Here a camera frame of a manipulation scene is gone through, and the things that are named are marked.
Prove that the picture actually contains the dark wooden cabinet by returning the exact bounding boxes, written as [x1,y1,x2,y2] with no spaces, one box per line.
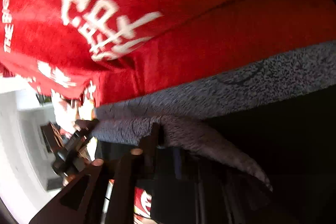
[41,122,64,153]

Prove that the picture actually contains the red blanket with white print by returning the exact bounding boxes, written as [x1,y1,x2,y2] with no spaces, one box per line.
[1,0,335,105]

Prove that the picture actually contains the black pants with grey waistband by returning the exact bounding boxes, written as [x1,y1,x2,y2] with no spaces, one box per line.
[96,42,335,223]

